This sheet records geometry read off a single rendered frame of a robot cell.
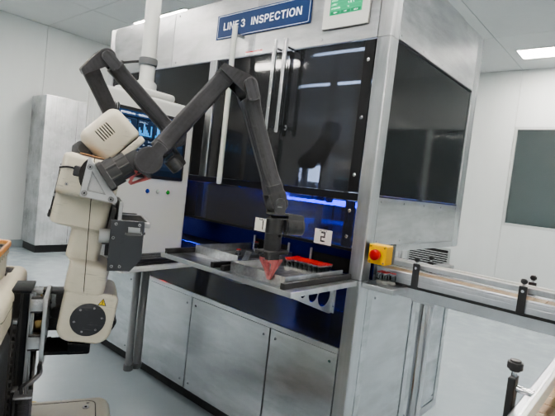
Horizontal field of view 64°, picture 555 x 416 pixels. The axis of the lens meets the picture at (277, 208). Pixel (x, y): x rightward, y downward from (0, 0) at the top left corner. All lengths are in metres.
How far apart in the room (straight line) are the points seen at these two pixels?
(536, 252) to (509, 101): 1.88
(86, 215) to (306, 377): 1.08
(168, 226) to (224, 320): 0.54
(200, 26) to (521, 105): 4.65
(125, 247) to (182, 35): 1.51
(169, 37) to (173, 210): 1.03
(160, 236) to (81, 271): 0.83
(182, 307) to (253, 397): 0.63
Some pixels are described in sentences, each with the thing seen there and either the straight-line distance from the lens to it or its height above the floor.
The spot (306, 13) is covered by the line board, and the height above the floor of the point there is 1.94.
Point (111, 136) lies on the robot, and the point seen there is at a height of 1.30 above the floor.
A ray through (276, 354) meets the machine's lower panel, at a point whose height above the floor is 0.47.
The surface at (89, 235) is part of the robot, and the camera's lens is 1.53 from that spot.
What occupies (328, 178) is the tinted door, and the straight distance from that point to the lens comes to 1.82.
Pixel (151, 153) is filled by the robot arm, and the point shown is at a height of 1.26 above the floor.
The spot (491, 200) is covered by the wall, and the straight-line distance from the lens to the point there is 6.31.
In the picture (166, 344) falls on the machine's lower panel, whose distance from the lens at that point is 2.64.
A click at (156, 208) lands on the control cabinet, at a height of 1.03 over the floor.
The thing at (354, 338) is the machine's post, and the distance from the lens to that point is 1.80.
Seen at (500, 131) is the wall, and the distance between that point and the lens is 6.39.
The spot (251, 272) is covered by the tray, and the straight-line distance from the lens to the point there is 1.56.
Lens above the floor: 1.21
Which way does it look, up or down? 3 degrees down
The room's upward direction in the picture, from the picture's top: 6 degrees clockwise
